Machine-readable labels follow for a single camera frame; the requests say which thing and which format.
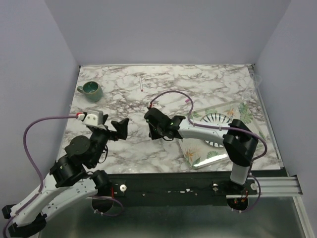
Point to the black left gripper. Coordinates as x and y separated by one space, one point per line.
122 127

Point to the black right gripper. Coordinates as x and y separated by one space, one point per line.
153 135

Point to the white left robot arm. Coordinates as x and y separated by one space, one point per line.
68 179

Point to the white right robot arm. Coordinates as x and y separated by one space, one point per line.
239 142

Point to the pink tipped white pen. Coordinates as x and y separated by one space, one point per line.
141 84

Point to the green ceramic mug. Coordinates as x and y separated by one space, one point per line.
91 90

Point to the leaf pattern glass tray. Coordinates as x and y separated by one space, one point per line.
198 154

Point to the striped white blue plate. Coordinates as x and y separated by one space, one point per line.
216 118

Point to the black mounting base bar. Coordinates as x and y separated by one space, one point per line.
179 189

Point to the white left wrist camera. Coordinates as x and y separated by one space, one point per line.
93 118

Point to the aluminium frame rail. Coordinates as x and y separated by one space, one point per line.
273 187

